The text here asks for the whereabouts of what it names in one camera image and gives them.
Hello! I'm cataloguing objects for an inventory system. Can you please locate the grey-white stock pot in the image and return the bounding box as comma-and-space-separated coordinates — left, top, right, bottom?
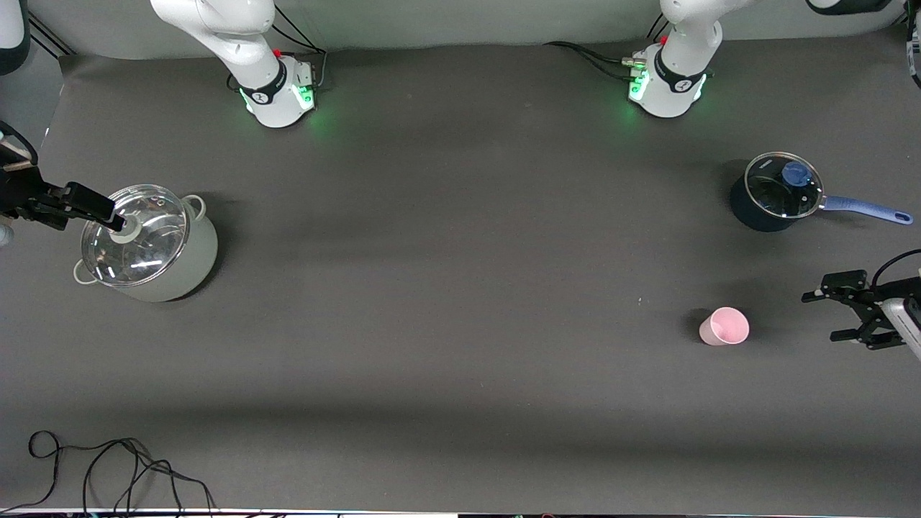
72, 186, 219, 303

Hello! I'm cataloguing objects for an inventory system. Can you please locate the glass lid with grey knob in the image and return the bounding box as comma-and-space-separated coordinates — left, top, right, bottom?
81, 184, 189, 287

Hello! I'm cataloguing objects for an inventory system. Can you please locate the dark blue saucepan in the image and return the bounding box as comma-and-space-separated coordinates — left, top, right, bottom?
729, 153, 915, 232

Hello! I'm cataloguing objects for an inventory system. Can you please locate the glass lid with blue knob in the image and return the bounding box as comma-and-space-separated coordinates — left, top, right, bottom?
745, 151, 823, 219

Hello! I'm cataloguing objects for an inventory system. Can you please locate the pink plastic cup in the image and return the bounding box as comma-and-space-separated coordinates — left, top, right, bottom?
699, 306, 750, 347

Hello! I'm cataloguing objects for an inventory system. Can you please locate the thin black loose cable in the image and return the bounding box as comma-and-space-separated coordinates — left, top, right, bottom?
0, 430, 217, 514

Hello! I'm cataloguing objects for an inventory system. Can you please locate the black arm base cable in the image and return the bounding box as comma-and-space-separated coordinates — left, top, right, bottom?
272, 4, 330, 93
543, 41, 643, 81

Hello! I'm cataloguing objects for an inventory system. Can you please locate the dark grey table mat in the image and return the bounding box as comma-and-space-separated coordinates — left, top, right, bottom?
0, 29, 921, 513

